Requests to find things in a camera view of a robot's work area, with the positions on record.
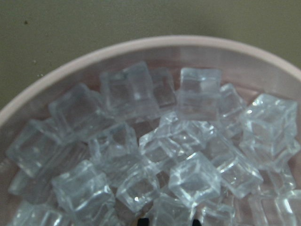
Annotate clear ice cubes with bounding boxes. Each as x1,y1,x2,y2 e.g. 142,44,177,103
6,62,301,226

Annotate pink bowl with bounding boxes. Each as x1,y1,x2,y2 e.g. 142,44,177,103
0,35,301,226

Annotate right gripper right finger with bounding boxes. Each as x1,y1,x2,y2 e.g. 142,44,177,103
192,219,201,226

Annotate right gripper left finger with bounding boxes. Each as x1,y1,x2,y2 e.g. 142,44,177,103
137,218,150,226

